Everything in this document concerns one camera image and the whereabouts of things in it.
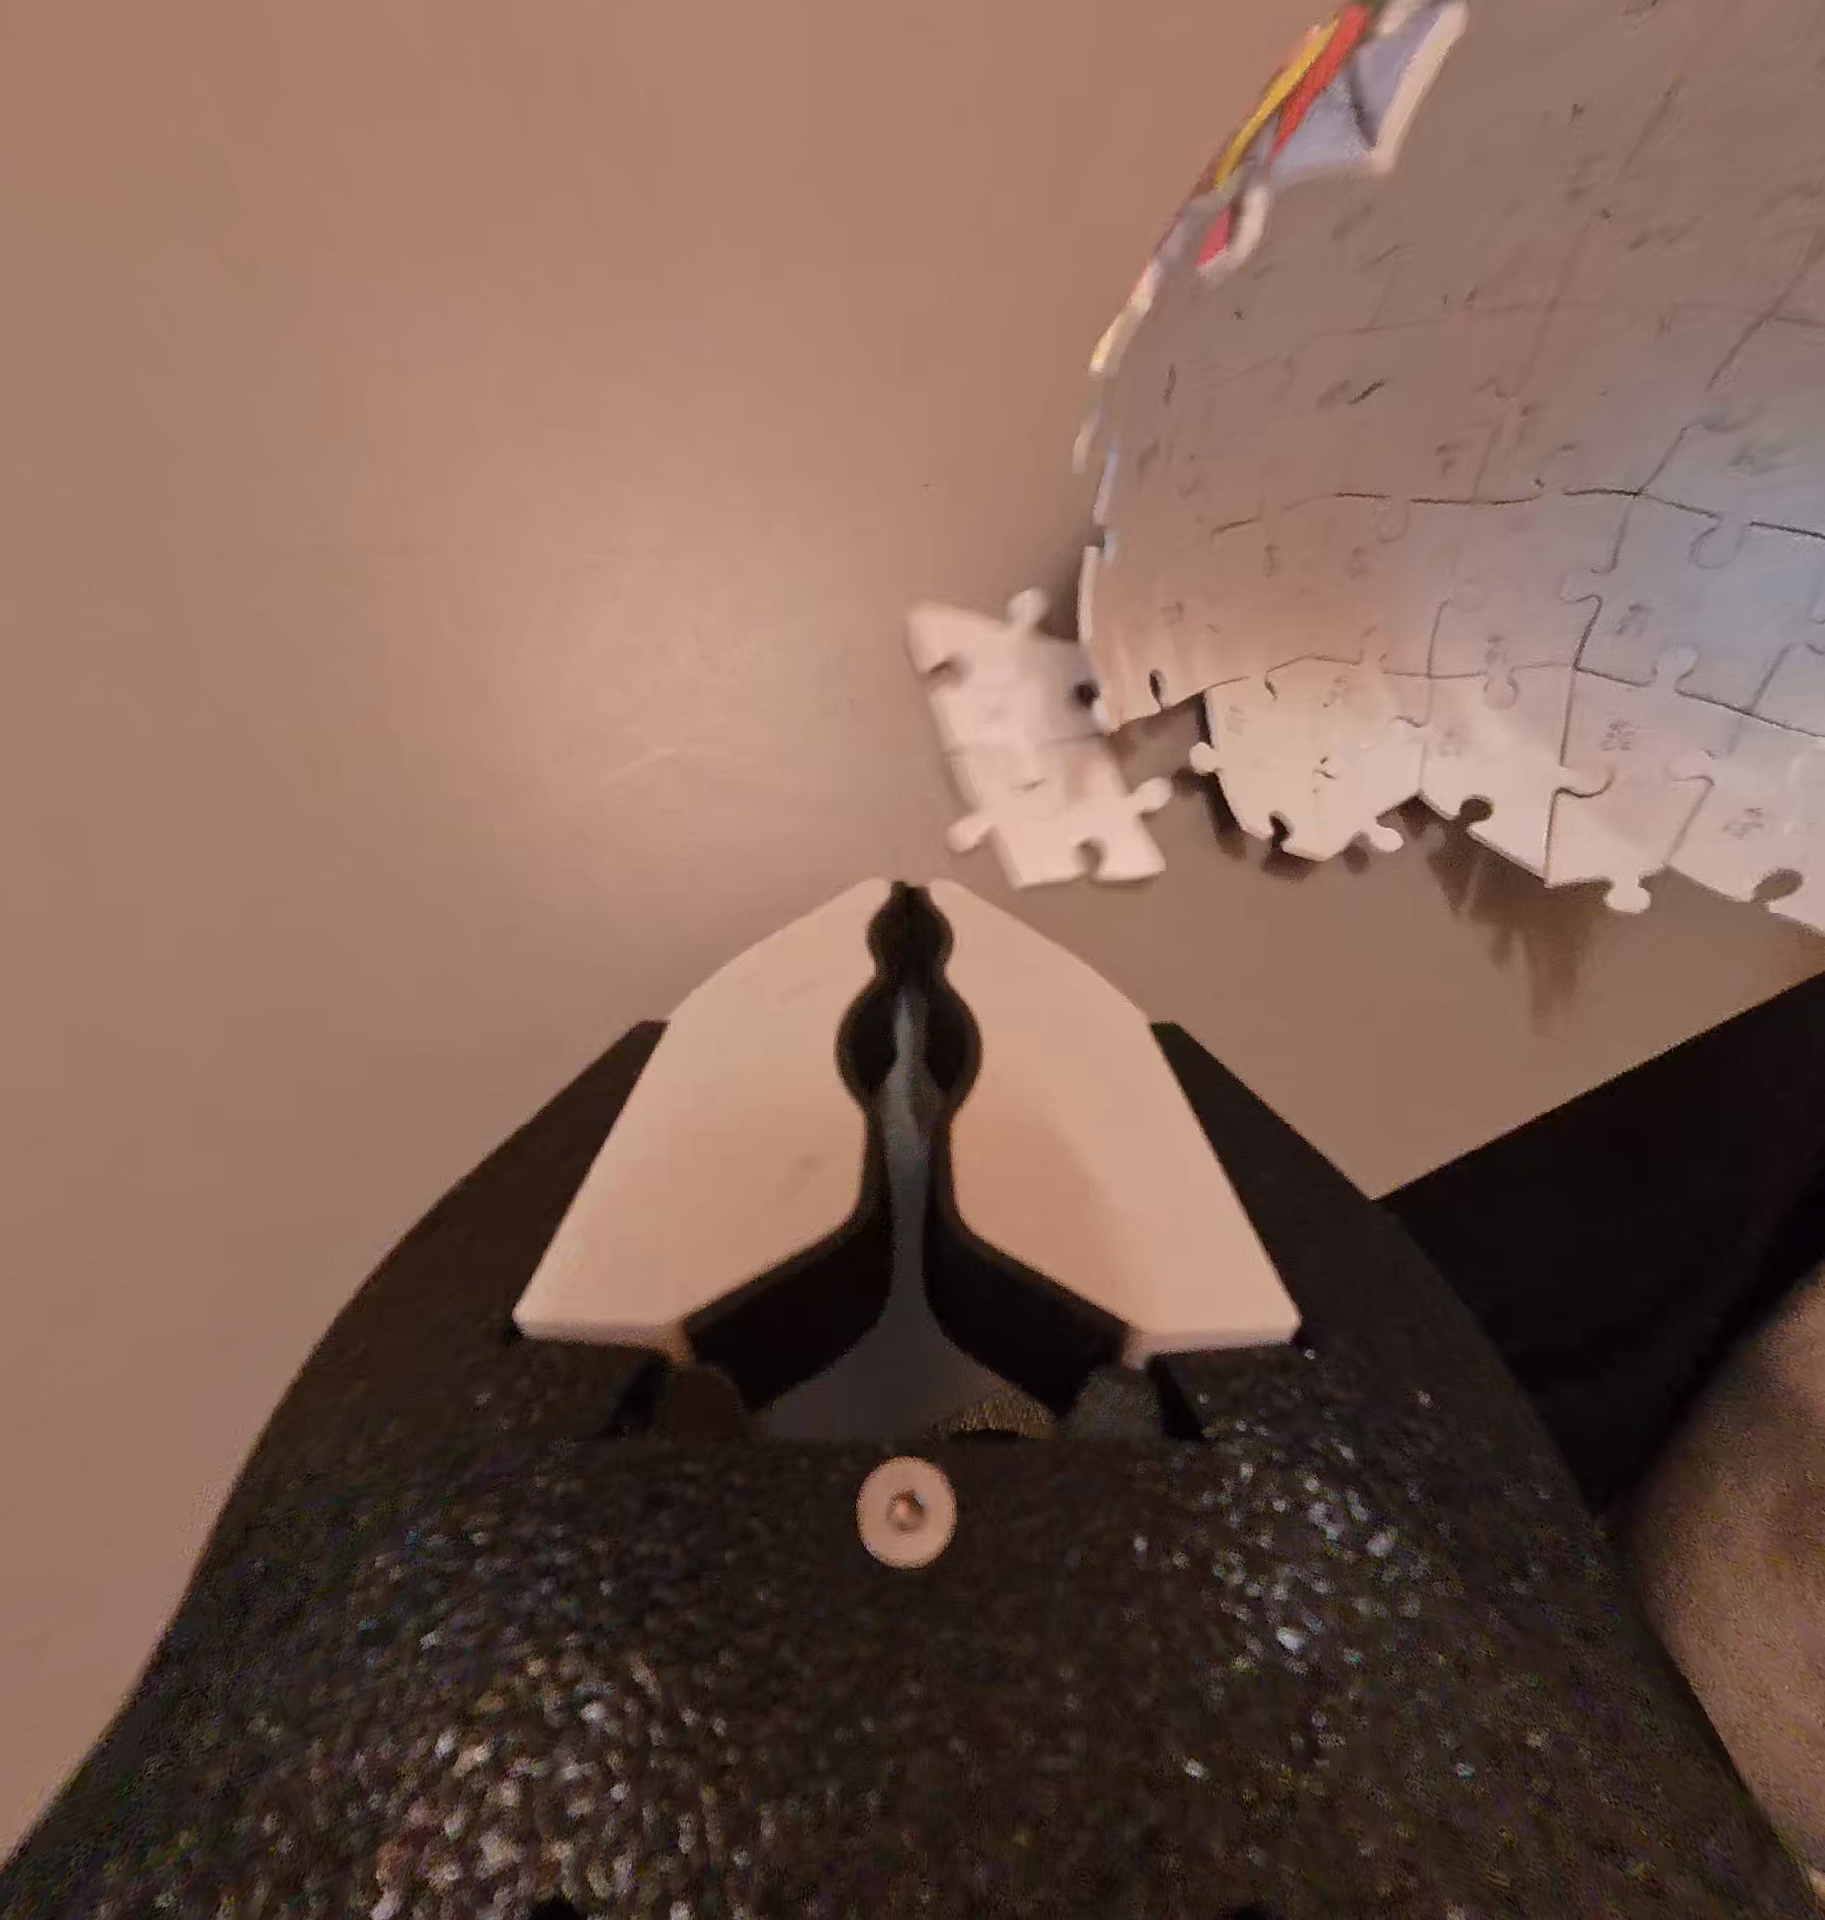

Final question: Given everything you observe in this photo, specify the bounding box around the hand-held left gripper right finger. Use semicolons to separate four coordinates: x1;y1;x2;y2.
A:
919;877;1304;1415

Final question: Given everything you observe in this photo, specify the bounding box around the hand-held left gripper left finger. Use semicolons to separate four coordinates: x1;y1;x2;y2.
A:
512;877;904;1415

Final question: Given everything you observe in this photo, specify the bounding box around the partly built white puzzle ball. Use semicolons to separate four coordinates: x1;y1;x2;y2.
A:
1070;0;1825;950

